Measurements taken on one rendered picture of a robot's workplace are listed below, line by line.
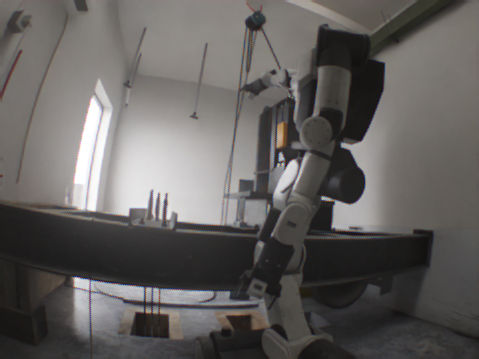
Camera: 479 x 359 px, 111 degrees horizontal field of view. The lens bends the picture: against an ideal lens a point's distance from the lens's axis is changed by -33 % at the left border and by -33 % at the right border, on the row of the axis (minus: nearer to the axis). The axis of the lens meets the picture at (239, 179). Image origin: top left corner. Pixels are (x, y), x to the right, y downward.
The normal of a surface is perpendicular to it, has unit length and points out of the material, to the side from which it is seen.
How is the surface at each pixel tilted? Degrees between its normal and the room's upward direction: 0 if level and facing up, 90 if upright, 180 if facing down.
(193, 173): 90
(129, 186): 90
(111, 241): 90
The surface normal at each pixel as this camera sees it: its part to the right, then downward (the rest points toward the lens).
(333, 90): -0.22, 0.06
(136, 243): 0.29, -0.11
